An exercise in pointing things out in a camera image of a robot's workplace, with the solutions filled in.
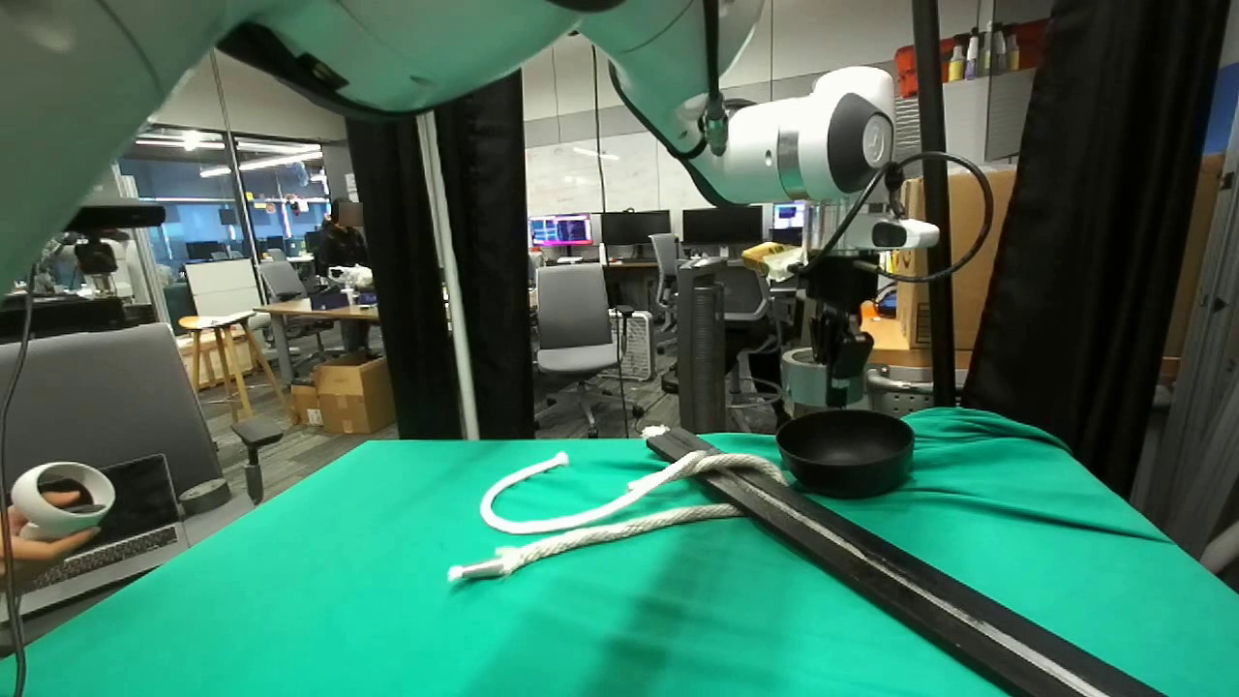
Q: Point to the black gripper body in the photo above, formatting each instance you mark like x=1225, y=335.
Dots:
x=838, y=288

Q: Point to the gray tape roll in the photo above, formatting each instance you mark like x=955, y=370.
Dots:
x=807, y=383

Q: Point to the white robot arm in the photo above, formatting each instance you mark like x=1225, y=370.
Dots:
x=80, y=80

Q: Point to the black bowl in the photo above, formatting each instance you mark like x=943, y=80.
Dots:
x=844, y=449

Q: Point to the operator hand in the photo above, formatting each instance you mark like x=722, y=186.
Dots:
x=35, y=556

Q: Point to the black curtain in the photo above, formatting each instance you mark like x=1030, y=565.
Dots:
x=1096, y=226

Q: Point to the gray office chair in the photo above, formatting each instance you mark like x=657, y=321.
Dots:
x=575, y=326

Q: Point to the green table cloth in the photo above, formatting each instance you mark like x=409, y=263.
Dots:
x=344, y=588

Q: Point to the long black bar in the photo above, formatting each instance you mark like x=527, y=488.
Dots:
x=943, y=609

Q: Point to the person in background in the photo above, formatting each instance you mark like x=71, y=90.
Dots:
x=344, y=245

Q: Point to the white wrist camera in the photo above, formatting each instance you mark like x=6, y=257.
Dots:
x=903, y=232

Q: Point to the black cylinder post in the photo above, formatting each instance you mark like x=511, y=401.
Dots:
x=701, y=353

